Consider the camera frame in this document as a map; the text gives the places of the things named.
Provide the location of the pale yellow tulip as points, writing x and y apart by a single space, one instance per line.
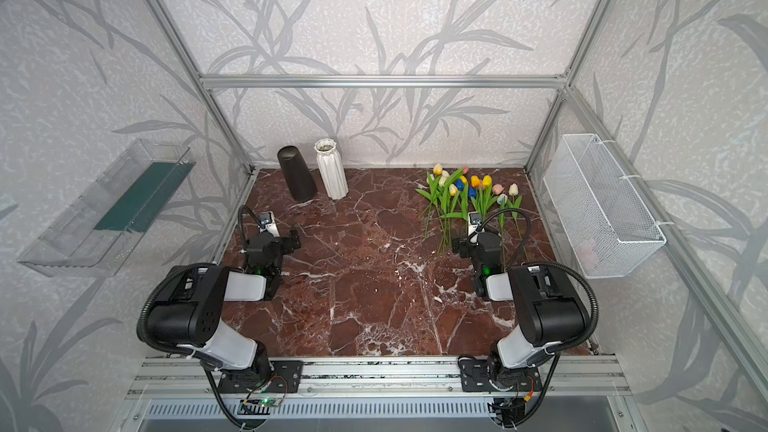
438 169

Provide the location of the white wire mesh basket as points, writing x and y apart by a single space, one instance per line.
608 226

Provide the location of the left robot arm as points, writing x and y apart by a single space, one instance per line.
182 315

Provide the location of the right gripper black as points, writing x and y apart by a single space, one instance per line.
487 245

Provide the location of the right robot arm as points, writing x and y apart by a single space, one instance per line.
555 306

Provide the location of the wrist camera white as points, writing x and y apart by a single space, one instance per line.
474 221
267 223

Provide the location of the white ribbed ceramic vase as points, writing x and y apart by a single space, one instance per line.
329 162

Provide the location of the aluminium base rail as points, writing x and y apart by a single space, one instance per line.
362 377

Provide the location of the black cone vase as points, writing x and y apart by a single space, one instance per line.
296 173

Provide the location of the orange yellow tulip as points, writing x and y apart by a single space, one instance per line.
477 183

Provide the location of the clear plastic wall shelf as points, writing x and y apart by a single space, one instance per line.
95 235

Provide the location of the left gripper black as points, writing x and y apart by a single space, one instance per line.
289 240

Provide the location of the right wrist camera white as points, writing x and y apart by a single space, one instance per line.
474 221

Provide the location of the white tulip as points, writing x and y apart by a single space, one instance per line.
514 201

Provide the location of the tall cream tulip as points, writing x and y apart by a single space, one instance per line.
430 212

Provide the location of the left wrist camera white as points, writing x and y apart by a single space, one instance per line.
267 223

